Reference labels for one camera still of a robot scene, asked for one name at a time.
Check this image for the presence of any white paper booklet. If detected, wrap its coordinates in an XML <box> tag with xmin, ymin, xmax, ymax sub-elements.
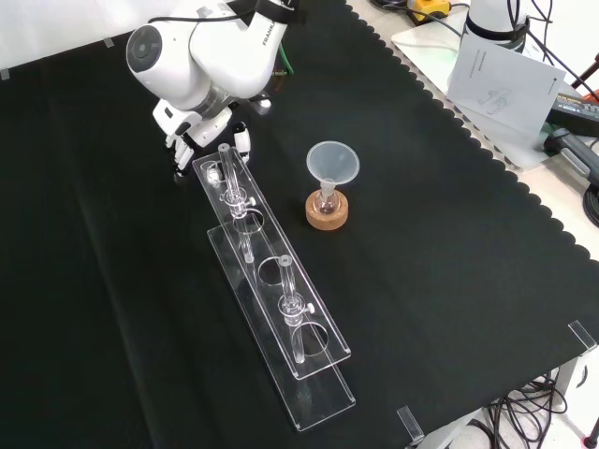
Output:
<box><xmin>446</xmin><ymin>33</ymin><xmax>568</xmax><ymax>152</ymax></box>

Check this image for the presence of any clear cloth clip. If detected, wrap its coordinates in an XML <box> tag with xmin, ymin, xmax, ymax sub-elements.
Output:
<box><xmin>396</xmin><ymin>406</ymin><xmax>426</xmax><ymax>446</ymax></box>
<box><xmin>567</xmin><ymin>320</ymin><xmax>599</xmax><ymax>352</ymax></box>

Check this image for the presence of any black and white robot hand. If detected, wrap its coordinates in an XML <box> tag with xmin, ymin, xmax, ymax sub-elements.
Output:
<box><xmin>151</xmin><ymin>98</ymin><xmax>253</xmax><ymax>180</ymax></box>

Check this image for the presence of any small clear weighing funnel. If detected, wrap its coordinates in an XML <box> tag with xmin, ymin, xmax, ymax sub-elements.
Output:
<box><xmin>204</xmin><ymin>161</ymin><xmax>226</xmax><ymax>187</ymax></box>

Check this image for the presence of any cork ring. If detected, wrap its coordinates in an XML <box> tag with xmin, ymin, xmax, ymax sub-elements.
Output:
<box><xmin>304</xmin><ymin>189</ymin><xmax>351</xmax><ymax>232</ymax></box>

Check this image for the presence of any green cable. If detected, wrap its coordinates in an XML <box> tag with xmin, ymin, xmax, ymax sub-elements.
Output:
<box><xmin>274</xmin><ymin>42</ymin><xmax>297</xmax><ymax>80</ymax></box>

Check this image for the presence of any black power supply brick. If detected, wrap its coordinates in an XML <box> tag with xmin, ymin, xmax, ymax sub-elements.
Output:
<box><xmin>548</xmin><ymin>90</ymin><xmax>599</xmax><ymax>140</ymax></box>

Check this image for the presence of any clear acrylic funnel stand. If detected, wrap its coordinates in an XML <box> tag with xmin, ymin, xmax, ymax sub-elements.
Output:
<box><xmin>191</xmin><ymin>142</ymin><xmax>358</xmax><ymax>433</ymax></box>

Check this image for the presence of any black bench cloth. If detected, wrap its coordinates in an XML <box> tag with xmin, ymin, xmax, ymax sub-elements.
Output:
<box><xmin>0</xmin><ymin>0</ymin><xmax>599</xmax><ymax>449</ymax></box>

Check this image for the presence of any grey table leg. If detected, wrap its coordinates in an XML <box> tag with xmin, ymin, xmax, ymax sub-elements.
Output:
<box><xmin>554</xmin><ymin>351</ymin><xmax>586</xmax><ymax>409</ymax></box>

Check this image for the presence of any red and black tripod leg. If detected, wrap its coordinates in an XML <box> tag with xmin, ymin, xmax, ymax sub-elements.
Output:
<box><xmin>568</xmin><ymin>51</ymin><xmax>599</xmax><ymax>97</ymax></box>

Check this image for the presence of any black floor cable bundle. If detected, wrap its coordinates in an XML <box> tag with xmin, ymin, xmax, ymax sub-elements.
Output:
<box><xmin>484</xmin><ymin>369</ymin><xmax>570</xmax><ymax>449</ymax></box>

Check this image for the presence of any coiled black cable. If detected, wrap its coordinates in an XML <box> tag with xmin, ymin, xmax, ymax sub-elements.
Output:
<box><xmin>582</xmin><ymin>185</ymin><xmax>599</xmax><ymax>222</ymax></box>

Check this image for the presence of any translucent plastic funnel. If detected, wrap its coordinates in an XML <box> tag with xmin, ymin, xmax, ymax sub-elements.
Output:
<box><xmin>305</xmin><ymin>139</ymin><xmax>361</xmax><ymax>198</ymax></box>

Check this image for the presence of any pale board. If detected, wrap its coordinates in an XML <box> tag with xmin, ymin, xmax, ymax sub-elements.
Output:
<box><xmin>389</xmin><ymin>21</ymin><xmax>559</xmax><ymax>172</ymax></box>

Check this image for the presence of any yellow stop button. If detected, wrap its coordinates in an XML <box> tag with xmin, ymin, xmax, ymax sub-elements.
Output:
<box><xmin>405</xmin><ymin>0</ymin><xmax>451</xmax><ymax>25</ymax></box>

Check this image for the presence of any small round-bottom glass flask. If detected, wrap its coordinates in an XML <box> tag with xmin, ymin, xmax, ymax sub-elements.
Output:
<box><xmin>314</xmin><ymin>184</ymin><xmax>340</xmax><ymax>217</ymax></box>

